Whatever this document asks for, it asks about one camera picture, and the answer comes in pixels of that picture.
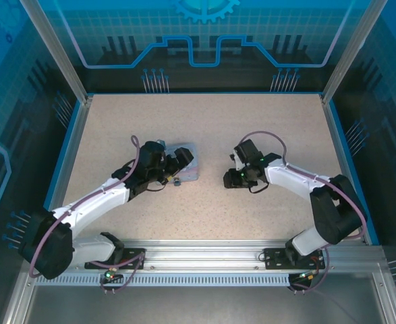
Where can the aluminium frame post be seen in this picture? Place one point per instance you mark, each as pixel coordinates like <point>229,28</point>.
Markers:
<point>345,57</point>
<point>62,54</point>

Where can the aluminium table side rail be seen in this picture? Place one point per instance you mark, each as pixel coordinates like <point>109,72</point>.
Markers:
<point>69,165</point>
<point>342,162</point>

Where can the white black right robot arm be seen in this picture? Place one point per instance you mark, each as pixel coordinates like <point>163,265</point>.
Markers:
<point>292,179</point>

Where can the grey packet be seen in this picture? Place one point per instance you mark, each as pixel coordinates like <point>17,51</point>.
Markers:
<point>191,173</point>

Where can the left connector with green light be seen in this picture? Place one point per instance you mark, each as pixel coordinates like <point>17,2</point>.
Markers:
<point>110,274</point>

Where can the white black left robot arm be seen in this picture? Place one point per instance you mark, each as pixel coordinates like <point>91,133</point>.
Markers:
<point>89,206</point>

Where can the right connector with green light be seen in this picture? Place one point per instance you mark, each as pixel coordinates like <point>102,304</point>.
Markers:
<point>307,275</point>

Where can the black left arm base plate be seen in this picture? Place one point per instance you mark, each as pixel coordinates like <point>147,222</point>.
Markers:
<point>135,252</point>

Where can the connector with green light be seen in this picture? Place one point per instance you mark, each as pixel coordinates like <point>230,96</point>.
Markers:
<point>110,274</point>
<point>307,275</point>

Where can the aluminium mounting rail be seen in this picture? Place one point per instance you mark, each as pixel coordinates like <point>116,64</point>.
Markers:
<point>201,253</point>

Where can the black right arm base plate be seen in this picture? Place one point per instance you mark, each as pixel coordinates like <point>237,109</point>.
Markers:
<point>273,260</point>

